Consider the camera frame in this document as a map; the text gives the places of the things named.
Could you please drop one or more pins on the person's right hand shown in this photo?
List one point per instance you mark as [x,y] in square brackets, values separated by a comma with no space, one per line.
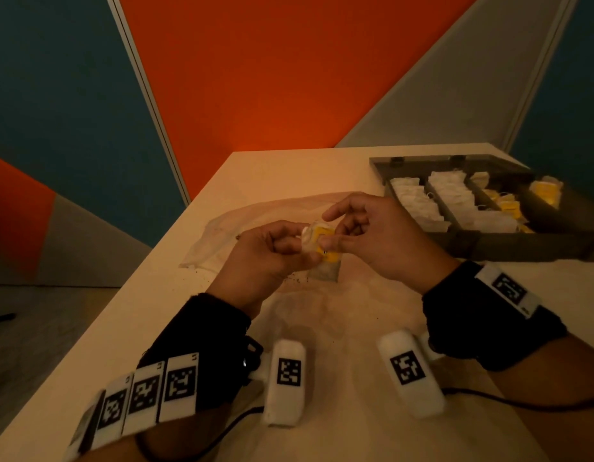
[398,240]

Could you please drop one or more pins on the person's left hand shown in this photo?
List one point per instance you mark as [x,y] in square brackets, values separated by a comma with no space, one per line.
[249,269]

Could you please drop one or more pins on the clear plastic bag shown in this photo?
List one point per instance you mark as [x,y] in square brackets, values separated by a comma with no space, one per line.
[220,235]

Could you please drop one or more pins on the dark compartment organizer box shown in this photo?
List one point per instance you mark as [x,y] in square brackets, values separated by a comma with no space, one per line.
[518,247]

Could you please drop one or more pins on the person's left forearm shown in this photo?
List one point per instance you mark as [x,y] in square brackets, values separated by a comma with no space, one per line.
[191,433]

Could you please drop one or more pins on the person's right forearm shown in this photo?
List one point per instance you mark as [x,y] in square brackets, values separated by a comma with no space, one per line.
[557,418]

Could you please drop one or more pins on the black rod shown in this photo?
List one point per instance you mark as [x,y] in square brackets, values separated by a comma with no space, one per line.
[1,318]

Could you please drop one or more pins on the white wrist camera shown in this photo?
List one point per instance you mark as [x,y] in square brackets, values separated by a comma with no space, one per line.
[422,399]
[285,404]

